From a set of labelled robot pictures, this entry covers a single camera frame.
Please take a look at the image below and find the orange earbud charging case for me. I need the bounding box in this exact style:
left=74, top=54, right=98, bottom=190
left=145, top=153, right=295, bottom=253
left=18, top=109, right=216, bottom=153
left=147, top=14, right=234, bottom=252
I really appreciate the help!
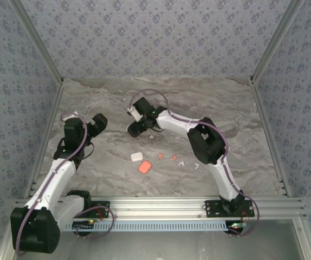
left=138, top=160, right=153, bottom=174

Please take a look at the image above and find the black controller board with LED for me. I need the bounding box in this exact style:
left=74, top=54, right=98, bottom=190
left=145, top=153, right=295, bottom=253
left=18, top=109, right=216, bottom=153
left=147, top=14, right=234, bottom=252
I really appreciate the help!
left=72, top=219, right=95, bottom=236
left=226, top=221, right=248, bottom=235

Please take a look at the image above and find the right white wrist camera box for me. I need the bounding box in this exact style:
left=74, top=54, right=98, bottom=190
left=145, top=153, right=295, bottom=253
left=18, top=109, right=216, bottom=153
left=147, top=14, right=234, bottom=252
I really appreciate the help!
left=126, top=106, right=143, bottom=122

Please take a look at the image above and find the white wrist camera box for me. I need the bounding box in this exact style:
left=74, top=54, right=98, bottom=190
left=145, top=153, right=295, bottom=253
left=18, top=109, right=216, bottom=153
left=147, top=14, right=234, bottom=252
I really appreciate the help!
left=126, top=106, right=143, bottom=122
left=63, top=110, right=81, bottom=122

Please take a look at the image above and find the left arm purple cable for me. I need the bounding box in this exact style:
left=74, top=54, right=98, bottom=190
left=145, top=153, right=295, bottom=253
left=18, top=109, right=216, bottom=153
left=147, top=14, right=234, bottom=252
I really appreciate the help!
left=14, top=112, right=115, bottom=257

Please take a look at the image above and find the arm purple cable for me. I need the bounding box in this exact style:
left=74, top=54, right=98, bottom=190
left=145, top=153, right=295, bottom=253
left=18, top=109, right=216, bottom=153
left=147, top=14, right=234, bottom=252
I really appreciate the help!
left=14, top=112, right=115, bottom=257
left=128, top=88, right=262, bottom=238

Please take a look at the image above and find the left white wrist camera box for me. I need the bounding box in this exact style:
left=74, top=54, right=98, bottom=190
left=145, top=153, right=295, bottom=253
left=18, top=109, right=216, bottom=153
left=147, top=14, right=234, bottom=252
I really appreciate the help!
left=63, top=110, right=81, bottom=122

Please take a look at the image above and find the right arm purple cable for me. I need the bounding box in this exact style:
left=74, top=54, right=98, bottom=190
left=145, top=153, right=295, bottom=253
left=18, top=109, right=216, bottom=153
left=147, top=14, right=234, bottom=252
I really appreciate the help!
left=128, top=88, right=262, bottom=238

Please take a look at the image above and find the aluminium table side rail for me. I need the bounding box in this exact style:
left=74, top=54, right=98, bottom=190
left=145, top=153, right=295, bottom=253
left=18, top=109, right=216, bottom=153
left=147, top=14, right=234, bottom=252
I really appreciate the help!
left=249, top=78, right=292, bottom=198
left=24, top=80, right=66, bottom=200

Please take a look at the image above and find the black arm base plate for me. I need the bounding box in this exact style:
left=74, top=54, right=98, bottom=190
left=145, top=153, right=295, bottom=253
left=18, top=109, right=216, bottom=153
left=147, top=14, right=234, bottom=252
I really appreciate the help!
left=204, top=199, right=255, bottom=218
left=90, top=200, right=111, bottom=218

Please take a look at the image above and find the aluminium frame post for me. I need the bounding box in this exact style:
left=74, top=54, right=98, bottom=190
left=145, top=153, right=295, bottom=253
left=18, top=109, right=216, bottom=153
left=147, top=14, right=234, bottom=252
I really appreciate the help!
left=249, top=0, right=306, bottom=83
left=10, top=0, right=64, bottom=84

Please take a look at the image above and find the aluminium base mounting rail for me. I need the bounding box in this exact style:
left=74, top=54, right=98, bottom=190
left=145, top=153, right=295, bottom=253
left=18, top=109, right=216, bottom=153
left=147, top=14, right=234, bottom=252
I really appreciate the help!
left=13, top=196, right=307, bottom=220

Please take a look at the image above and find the white slotted cable duct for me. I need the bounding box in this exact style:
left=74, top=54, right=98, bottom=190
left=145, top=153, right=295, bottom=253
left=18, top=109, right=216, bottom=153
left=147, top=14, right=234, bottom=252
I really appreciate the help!
left=60, top=219, right=229, bottom=233

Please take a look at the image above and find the aluminium lower frame rail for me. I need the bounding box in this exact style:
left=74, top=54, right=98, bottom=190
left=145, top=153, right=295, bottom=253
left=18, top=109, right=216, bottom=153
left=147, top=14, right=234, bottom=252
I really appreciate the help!
left=292, top=218, right=311, bottom=260
left=0, top=220, right=20, bottom=260

